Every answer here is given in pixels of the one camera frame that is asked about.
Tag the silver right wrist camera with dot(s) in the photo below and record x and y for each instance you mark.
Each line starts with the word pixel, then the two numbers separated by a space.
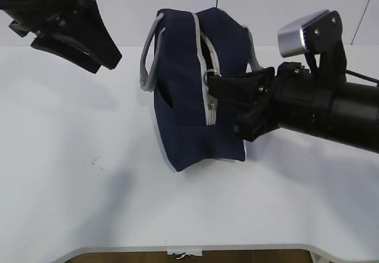
pixel 291 37

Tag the white tape on table edge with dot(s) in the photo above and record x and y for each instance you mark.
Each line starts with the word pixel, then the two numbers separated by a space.
pixel 183 253

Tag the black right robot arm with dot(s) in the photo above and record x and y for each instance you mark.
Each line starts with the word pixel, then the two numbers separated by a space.
pixel 362 114

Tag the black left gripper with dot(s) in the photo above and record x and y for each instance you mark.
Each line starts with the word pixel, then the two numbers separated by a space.
pixel 83 40

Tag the navy blue insulated lunch bag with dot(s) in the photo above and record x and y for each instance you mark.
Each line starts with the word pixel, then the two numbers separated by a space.
pixel 181 48

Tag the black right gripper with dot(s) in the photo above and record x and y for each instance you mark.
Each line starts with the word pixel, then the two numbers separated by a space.
pixel 312 98

